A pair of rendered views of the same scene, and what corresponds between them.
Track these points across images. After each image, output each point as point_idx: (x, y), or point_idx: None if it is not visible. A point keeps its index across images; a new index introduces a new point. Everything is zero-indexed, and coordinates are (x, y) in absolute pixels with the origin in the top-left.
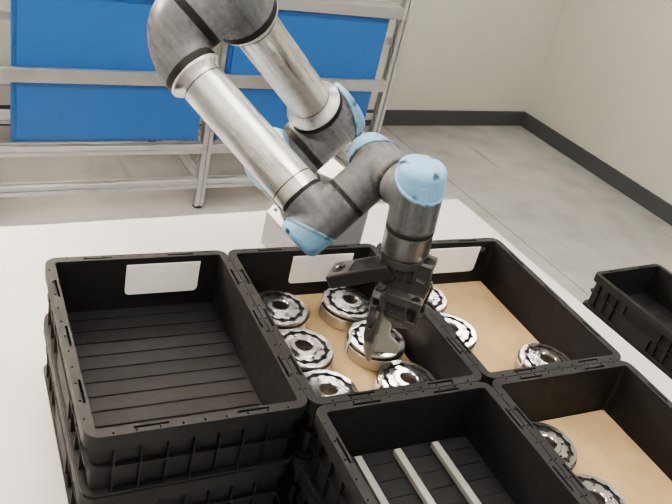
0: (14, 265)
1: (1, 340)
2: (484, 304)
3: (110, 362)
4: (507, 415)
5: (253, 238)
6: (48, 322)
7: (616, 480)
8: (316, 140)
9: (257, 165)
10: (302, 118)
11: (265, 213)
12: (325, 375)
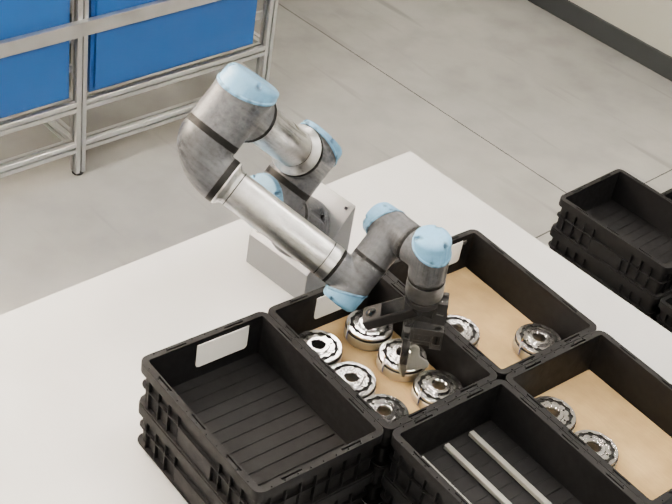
0: (49, 348)
1: (86, 424)
2: (475, 291)
3: (212, 428)
4: (522, 402)
5: (237, 258)
6: (147, 406)
7: (606, 427)
8: (304, 180)
9: (297, 251)
10: (291, 166)
11: (235, 224)
12: (376, 398)
